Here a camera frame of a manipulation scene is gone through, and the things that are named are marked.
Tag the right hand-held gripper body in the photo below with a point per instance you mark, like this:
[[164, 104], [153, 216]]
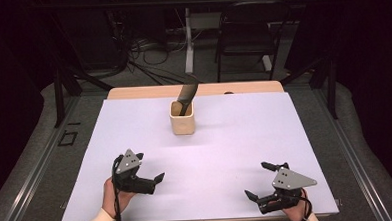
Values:
[[288, 181]]

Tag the black chair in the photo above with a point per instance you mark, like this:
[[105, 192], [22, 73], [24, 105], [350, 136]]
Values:
[[247, 38]]

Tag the person's right hand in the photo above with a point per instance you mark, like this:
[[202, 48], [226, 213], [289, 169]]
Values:
[[296, 211]]

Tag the dark curtain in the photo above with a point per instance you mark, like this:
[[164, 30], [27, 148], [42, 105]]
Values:
[[376, 82], [6, 98]]

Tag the aluminium floor rail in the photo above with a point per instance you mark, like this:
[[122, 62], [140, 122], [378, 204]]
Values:
[[353, 163], [36, 171]]

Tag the dark spatula utensil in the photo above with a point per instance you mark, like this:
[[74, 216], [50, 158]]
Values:
[[187, 91]]

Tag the person's left hand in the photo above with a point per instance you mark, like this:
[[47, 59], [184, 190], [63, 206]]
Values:
[[111, 197]]

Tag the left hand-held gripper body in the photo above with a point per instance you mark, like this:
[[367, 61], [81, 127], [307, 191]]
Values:
[[129, 166]]

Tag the white table mat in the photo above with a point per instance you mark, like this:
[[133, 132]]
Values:
[[203, 163]]

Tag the black metal stand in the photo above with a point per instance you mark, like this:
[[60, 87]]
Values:
[[331, 91], [59, 96]]

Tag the cream square ceramic holder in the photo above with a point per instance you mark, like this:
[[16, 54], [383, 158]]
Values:
[[183, 124]]

